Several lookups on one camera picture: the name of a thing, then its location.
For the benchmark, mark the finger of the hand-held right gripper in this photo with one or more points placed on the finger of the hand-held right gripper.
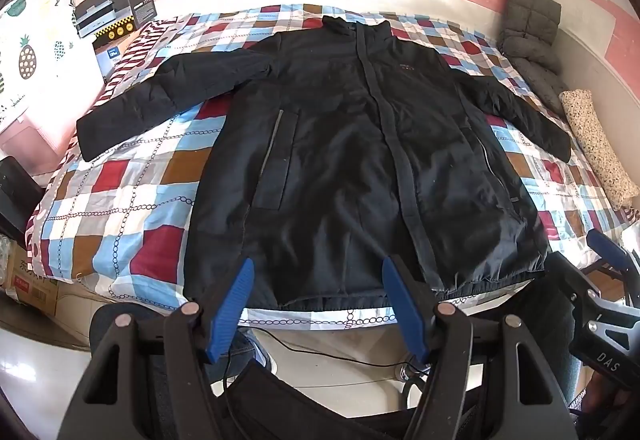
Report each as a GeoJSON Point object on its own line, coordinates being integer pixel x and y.
{"type": "Point", "coordinates": [575, 277]}
{"type": "Point", "coordinates": [607, 248]}

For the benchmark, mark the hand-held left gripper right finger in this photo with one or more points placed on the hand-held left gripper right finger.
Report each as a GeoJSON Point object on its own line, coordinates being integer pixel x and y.
{"type": "Point", "coordinates": [402, 305]}

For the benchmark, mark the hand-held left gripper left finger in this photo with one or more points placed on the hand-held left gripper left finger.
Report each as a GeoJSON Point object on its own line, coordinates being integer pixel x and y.
{"type": "Point", "coordinates": [232, 310]}

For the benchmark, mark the black long padded coat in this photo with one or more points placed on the black long padded coat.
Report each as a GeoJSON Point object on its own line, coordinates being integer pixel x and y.
{"type": "Point", "coordinates": [340, 144]}

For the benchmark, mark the person's right forearm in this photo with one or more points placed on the person's right forearm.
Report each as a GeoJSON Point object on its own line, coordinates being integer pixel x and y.
{"type": "Point", "coordinates": [595, 395]}

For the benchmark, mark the person's blue jeans leg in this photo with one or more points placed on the person's blue jeans leg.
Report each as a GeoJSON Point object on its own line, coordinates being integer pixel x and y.
{"type": "Point", "coordinates": [245, 345]}

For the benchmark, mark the speckled beige rolled cushion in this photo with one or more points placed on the speckled beige rolled cushion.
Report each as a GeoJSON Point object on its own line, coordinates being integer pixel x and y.
{"type": "Point", "coordinates": [595, 144]}

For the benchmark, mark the person's black garment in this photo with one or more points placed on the person's black garment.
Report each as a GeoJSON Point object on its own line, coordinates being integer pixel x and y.
{"type": "Point", "coordinates": [300, 400]}

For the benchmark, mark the checkered patchwork bed blanket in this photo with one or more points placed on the checkered patchwork bed blanket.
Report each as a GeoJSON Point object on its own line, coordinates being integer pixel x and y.
{"type": "Point", "coordinates": [125, 200]}

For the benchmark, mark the brown cardboard box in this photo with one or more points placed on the brown cardboard box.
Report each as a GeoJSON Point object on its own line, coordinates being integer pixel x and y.
{"type": "Point", "coordinates": [30, 285]}

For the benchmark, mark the grey quilted jacket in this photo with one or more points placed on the grey quilted jacket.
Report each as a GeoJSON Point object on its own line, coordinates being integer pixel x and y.
{"type": "Point", "coordinates": [530, 19]}

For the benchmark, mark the black case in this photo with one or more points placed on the black case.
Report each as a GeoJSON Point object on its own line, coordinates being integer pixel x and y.
{"type": "Point", "coordinates": [15, 195]}

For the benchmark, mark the pink plastic storage box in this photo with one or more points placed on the pink plastic storage box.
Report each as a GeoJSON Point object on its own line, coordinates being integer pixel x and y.
{"type": "Point", "coordinates": [25, 139]}

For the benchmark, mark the blue and white box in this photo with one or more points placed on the blue and white box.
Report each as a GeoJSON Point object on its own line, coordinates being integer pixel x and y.
{"type": "Point", "coordinates": [112, 57]}

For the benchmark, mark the white pineapple print cloth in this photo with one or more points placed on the white pineapple print cloth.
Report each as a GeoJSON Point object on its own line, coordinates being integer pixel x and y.
{"type": "Point", "coordinates": [35, 54]}

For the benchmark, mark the black printed cardboard box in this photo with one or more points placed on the black printed cardboard box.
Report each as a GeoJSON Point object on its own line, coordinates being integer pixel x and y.
{"type": "Point", "coordinates": [115, 4]}

